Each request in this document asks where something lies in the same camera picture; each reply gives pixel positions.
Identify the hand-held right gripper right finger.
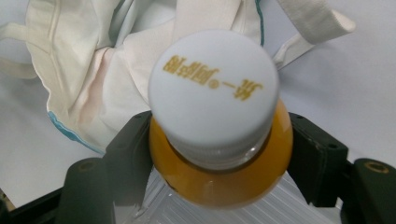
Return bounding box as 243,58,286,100
286,111,349,208

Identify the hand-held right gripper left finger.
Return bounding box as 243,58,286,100
105,110,156,207

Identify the clear plastic tray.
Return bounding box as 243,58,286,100
122,166,344,224

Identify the white canvas tote bag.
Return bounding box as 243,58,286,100
0,0,358,156

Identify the orange juice bottle white cap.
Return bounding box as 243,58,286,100
147,29,294,209

